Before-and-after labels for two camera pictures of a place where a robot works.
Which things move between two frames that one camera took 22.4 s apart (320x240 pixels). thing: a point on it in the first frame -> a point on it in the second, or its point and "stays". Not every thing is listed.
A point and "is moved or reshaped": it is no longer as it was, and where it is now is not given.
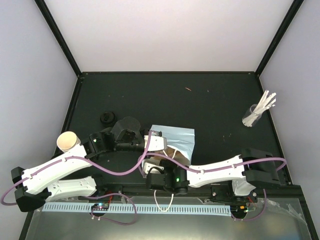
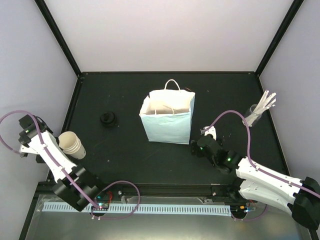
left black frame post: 51,21 stays
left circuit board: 100,206 stays
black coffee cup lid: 108,118 stays
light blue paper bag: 182,139 is moved or reshaped
